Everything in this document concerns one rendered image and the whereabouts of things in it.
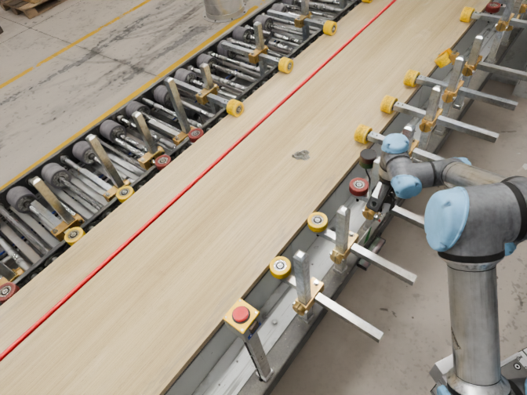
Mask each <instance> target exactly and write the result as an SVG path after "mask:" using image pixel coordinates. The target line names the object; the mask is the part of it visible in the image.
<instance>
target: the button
mask: <svg viewBox="0 0 527 395"><path fill-rule="evenodd" d="M248 316H249V312H248V310H247V309H246V308H245V307H244V306H239V307H237V308H235V309H234V312H233V317H234V319H235V320H236V321H238V322H243V321H245V320H246V319H247V317H248Z"/></svg>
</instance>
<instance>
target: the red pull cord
mask: <svg viewBox="0 0 527 395"><path fill-rule="evenodd" d="M396 1H397V0H392V1H391V2H390V3H389V4H388V5H387V6H386V7H384V8H383V9H382V10H381V11H380V12H379V13H378V14H376V15H375V16H374V17H373V18H372V19H371V20H370V21H369V22H368V23H367V24H366V25H365V26H364V27H363V28H362V29H360V30H359V31H358V32H357V33H356V34H355V35H354V36H352V37H351V38H350V39H349V40H348V41H347V42H346V43H344V44H343V45H342V46H341V47H340V48H339V49H338V50H337V51H335V52H334V54H332V55H331V56H330V58H328V59H327V60H326V61H325V62H324V63H323V64H322V65H320V66H319V67H318V68H317V69H316V70H315V71H314V72H313V73H311V74H310V75H309V76H308V77H307V78H306V79H305V80H303V81H302V82H301V83H300V84H299V85H298V86H297V87H296V88H295V89H294V90H293V91H292V92H291V93H290V94H289V95H287V96H286V97H285V98H284V99H283V100H282V101H281V102H279V103H278V104H277V105H276V106H275V107H274V108H273V109H271V110H270V111H269V112H268V113H267V114H266V115H265V116H264V117H262V118H261V119H260V120H259V121H258V122H257V123H256V124H255V125H254V126H253V127H252V128H251V129H250V130H249V131H247V132H246V133H245V134H244V135H243V136H242V137H241V138H240V139H238V140H237V141H236V142H235V143H234V144H233V145H232V146H230V147H229V148H228V149H227V150H226V151H225V152H224V153H222V154H221V155H220V156H219V157H218V158H217V159H216V160H215V161H214V162H213V163H212V164H211V165H210V166H209V167H208V168H206V169H205V170H204V171H203V172H202V173H201V174H200V175H198V176H197V177H196V178H195V179H194V180H193V181H192V182H191V183H189V184H188V185H187V186H186V187H185V188H184V189H183V190H182V191H181V192H179V193H178V195H177V196H175V197H174V198H173V199H172V200H171V201H170V202H169V203H168V204H167V205H165V206H164V207H163V208H162V209H161V210H160V211H159V212H157V213H156V214H155V215H154V216H153V217H152V218H151V219H149V220H148V221H147V222H146V223H145V224H144V225H143V226H142V227H141V228H140V229H139V230H138V231H137V232H136V233H134V234H133V235H132V236H131V237H130V238H129V239H128V240H127V241H125V242H124V243H123V244H122V245H121V246H120V247H119V248H117V249H116V250H115V251H114V252H113V253H112V254H111V255H109V256H108V257H107V258H106V259H105V260H104V261H103V262H102V263H101V264H100V265H99V266H98V267H97V268H96V269H95V270H93V271H92V272H91V273H90V274H89V275H88V276H87V277H85V278H84V279H83V280H82V281H81V282H80V283H79V284H77V285H76V286H75V287H74V288H73V289H72V290H71V291H70V292H68V293H67V294H66V295H65V296H64V297H63V298H62V299H61V300H60V301H59V302H58V303H57V304H56V305H55V306H53V307H52V308H51V309H50V310H49V311H48V312H47V313H46V314H44V315H43V316H42V317H41V318H40V319H39V320H38V321H36V322H35V323H34V324H33V325H32V326H31V327H30V328H29V329H28V330H26V332H25V333H23V334H22V336H20V337H19V338H18V339H17V340H16V341H15V342H14V343H12V344H11V345H10V346H9V347H8V348H7V349H6V350H4V351H3V352H2V353H1V354H0V362H1V361H2V360H3V359H4V358H5V357H6V356H7V355H8V354H10V353H11V352H12V351H13V350H14V349H15V348H16V347H17V346H19V345H20V344H21V343H22V342H23V341H24V340H25V339H26V338H27V337H28V336H29V335H30V334H31V333H32V332H33V331H34V330H35V329H37V328H38V327H39V326H40V325H41V324H42V323H43V322H44V321H46V320H47V319H48V318H49V317H50V316H51V315H52V314H53V313H55V312H56V311H57V310H58V309H59V308H60V307H61V306H62V305H63V304H65V302H66V301H68V300H69V298H70V297H72V296H73V295H74V294H75V293H76V292H77V291H78V290H79V289H80V288H82V287H83V286H84V285H85V284H86V283H87V282H88V281H90V280H91V279H92V278H93V277H94V276H95V275H96V274H97V273H98V272H100V271H101V270H102V269H103V268H104V267H105V266H106V265H107V264H108V263H109V262H110V261H111V260H112V259H113V258H114V257H115V256H117V255H118V254H119V253H120V252H121V251H122V250H123V249H124V248H126V247H127V246H128V245H129V244H130V243H131V242H132V241H133V240H135V239H136V238H137V237H138V236H139V235H140V234H141V233H142V232H143V231H145V230H146V229H147V228H148V227H149V226H150V225H151V224H152V223H153V222H154V221H155V220H156V219H157V218H158V217H159V216H160V215H162V214H163V213H164V212H165V211H166V210H167V209H168V208H169V207H171V206H172V205H173V204H174V203H175V202H176V201H177V200H178V199H179V198H181V197H182V196H183V195H184V194H185V193H186V192H187V191H188V190H190V189H191V188H192V187H193V186H194V185H195V184H196V183H197V182H198V181H199V180H200V179H201V178H202V177H203V176H204V175H205V174H207V173H208V172H209V171H210V170H211V169H212V168H213V167H214V166H215V165H217V164H218V163H219V162H220V161H221V160H222V159H223V158H225V157H226V156H227V155H228V154H229V153H230V152H231V151H232V150H233V149H235V148H236V146H237V145H239V144H240V142H241V141H243V140H244V139H245V138H246V137H247V136H248V135H249V134H250V133H252V132H253V131H254V130H255V129H256V128H257V127H258V126H259V125H261V124H262V123H263V122H264V121H265V120H266V119H267V118H268V117H270V116H271V115H272V114H273V113H274V112H275V111H276V110H277V109H278V108H279V107H280V106H281V105H282V104H283V103H284V102H285V101H286V100H288V99H289V98H290V97H291V96H292V95H293V94H294V93H295V92H297V91H298V90H299V89H300V88H301V87H302V86H303V85H304V84H306V83H307V82H308V81H309V80H310V79H311V78H312V77H313V76H315V75H316V74H317V73H318V72H319V71H320V70H321V69H322V68H323V67H324V66H325V65H326V64H327V63H328V62H329V61H330V60H332V59H333V58H334V57H335V56H336V55H337V54H338V53H339V52H340V51H342V50H343V49H344V48H345V47H346V46H347V45H348V44H349V43H351V42H352V41H353V40H354V39H355V38H356V37H357V36H358V35H359V34H361V33H362V32H363V31H364V30H365V29H366V28H367V27H368V26H369V25H370V24H371V23H372V22H373V21H374V20H375V19H376V18H378V17H379V16H380V15H381V14H382V13H383V12H384V11H385V10H387V9H388V8H389V7H390V6H391V5H392V4H393V3H394V2H396Z"/></svg>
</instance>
